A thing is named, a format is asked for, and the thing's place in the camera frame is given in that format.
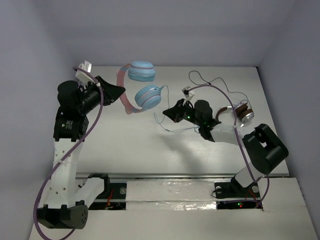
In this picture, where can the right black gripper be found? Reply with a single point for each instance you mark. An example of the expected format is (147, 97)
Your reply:
(175, 113)

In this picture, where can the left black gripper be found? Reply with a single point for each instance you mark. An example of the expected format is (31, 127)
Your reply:
(104, 90)

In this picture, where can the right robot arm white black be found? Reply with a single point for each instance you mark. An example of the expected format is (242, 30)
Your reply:
(262, 148)

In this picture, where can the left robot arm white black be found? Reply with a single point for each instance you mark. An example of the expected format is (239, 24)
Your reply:
(66, 206)

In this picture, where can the brown silver headphones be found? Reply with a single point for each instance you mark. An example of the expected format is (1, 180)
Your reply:
(244, 113)

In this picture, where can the white foam taped block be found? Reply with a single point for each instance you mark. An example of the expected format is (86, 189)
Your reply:
(170, 195)

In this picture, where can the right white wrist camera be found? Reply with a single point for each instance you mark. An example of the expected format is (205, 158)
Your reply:
(188, 93)

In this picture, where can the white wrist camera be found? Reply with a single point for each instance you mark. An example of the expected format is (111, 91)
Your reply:
(81, 75)
(188, 93)

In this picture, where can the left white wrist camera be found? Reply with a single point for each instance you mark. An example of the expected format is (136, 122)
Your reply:
(81, 75)

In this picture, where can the aluminium rail front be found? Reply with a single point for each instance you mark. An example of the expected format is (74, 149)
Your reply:
(172, 176)

